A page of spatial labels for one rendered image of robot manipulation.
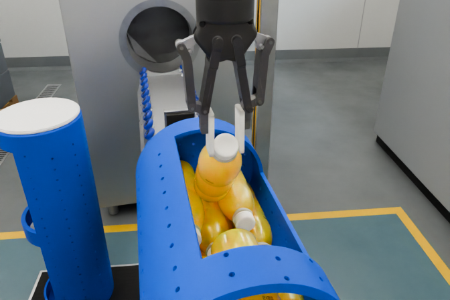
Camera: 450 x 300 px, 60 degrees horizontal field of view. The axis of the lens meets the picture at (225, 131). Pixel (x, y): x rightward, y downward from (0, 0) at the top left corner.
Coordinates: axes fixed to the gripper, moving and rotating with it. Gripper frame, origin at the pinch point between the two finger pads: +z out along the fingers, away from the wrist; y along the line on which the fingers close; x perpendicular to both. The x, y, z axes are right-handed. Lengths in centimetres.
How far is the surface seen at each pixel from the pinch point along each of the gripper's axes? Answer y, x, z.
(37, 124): 45, -73, 30
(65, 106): 38, -86, 30
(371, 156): -160, -180, 134
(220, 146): 0.9, 1.1, 2.0
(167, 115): 4, -62, 26
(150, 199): 12.0, -6.3, 15.5
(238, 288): 3.0, 19.9, 10.0
